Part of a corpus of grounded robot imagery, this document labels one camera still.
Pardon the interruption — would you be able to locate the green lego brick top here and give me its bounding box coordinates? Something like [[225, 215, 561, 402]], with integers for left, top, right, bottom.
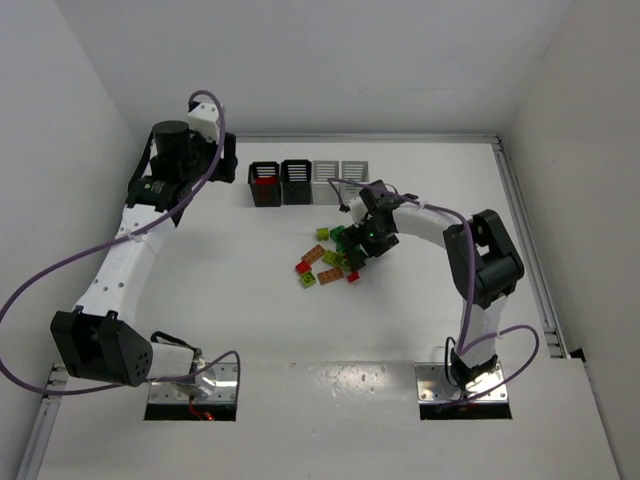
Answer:
[[330, 225, 346, 243]]

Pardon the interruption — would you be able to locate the red small lego brick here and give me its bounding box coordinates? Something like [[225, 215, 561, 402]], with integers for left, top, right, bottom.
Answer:
[[345, 272, 360, 283], [295, 261, 312, 275]]

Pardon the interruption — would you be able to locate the red 2x3 lego brick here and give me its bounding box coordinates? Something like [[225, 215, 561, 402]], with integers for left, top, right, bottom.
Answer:
[[255, 176, 279, 188]]

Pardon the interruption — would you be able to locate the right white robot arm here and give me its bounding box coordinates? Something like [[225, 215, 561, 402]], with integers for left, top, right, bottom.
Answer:
[[336, 180, 524, 390]]

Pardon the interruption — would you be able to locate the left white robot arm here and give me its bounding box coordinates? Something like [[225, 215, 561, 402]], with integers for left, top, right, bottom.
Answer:
[[50, 120, 238, 387]]

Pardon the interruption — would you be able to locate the black slotted container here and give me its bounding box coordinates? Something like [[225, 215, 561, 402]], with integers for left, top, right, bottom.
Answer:
[[247, 161, 282, 207], [281, 159, 312, 205]]

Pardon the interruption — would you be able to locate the lime small lego brick top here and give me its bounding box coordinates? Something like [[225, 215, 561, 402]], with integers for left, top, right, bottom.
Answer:
[[316, 228, 330, 241]]

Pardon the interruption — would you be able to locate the brown lego brick lower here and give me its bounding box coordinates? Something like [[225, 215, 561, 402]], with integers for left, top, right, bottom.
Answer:
[[317, 267, 344, 285]]

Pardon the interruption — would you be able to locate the brown lego brick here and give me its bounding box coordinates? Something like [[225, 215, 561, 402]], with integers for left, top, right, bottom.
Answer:
[[317, 267, 344, 285], [301, 245, 326, 265]]

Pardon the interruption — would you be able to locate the brown lego brick upper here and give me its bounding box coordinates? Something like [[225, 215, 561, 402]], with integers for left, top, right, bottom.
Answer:
[[301, 245, 326, 265]]

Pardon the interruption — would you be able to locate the white slotted container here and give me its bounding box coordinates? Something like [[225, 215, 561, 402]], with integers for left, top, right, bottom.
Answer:
[[311, 160, 340, 205], [339, 160, 369, 204]]

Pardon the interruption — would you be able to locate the lime lego brick bottom left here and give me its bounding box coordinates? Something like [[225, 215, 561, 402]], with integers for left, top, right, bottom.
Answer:
[[300, 271, 316, 288]]

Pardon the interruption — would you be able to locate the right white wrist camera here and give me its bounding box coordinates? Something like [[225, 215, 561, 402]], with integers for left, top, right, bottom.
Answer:
[[340, 197, 368, 225]]

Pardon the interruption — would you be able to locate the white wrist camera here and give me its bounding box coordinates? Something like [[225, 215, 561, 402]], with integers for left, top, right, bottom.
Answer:
[[187, 102, 220, 142], [340, 197, 368, 225]]

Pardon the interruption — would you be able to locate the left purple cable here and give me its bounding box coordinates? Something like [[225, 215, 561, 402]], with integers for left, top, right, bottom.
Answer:
[[0, 89, 242, 397]]

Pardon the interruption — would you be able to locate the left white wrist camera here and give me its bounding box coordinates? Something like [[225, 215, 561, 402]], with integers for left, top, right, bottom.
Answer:
[[187, 102, 220, 142]]

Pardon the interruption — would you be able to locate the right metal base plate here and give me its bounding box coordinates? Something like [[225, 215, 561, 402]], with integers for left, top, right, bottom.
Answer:
[[415, 363, 509, 405]]

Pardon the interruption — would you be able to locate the metal base plate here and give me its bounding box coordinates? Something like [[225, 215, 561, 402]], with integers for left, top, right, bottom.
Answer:
[[147, 362, 239, 405], [415, 363, 509, 405]]

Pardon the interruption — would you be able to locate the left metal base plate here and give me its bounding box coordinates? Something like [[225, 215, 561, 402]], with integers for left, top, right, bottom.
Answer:
[[147, 362, 239, 405]]

